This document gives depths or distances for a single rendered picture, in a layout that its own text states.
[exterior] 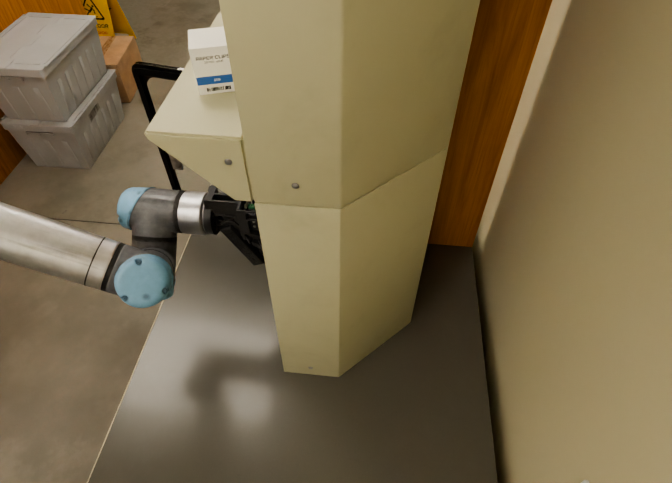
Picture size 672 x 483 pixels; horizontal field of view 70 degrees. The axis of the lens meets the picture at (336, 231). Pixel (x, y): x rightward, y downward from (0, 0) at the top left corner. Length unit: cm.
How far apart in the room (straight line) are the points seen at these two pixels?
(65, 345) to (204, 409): 145
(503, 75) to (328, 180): 46
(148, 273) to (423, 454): 57
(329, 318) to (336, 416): 23
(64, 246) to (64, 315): 173
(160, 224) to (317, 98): 45
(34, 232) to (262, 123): 38
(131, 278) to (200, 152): 23
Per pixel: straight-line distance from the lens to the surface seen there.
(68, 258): 76
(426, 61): 57
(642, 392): 59
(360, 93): 51
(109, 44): 380
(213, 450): 96
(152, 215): 86
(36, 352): 243
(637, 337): 59
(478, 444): 98
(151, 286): 73
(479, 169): 105
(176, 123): 59
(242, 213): 79
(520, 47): 91
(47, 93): 289
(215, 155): 58
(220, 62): 61
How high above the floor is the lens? 184
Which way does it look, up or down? 48 degrees down
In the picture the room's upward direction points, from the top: straight up
